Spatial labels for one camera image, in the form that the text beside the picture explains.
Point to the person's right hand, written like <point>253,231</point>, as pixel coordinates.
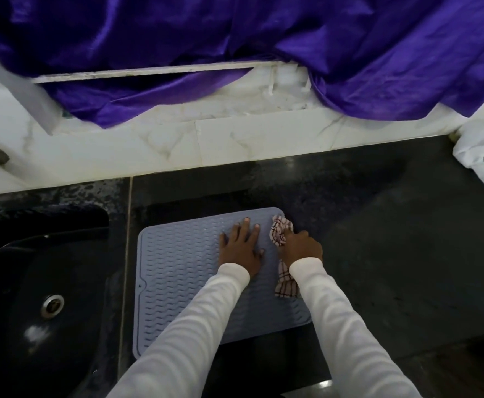
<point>302,248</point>

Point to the person's left hand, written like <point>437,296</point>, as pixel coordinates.
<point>240,254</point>

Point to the person's left thumb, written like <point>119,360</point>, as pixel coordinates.
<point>260,254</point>

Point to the person's right fingers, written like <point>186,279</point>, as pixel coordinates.
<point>296,235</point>

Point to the person's left little finger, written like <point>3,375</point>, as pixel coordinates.
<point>223,242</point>

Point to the person's left middle finger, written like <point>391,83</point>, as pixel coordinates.
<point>244,230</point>

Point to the red checked white cloth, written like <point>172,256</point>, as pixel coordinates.
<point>281,238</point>

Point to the grey ribbed silicone mat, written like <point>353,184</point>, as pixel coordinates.
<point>175,269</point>

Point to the person's left forearm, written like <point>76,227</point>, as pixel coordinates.
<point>186,339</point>

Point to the person's right forearm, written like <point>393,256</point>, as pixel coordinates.
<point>345,335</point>

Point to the steel sink drain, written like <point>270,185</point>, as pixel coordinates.
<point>52,305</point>

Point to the purple satin curtain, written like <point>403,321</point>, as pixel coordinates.
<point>267,41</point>

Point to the black kitchen sink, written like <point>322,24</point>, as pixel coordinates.
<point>43,302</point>

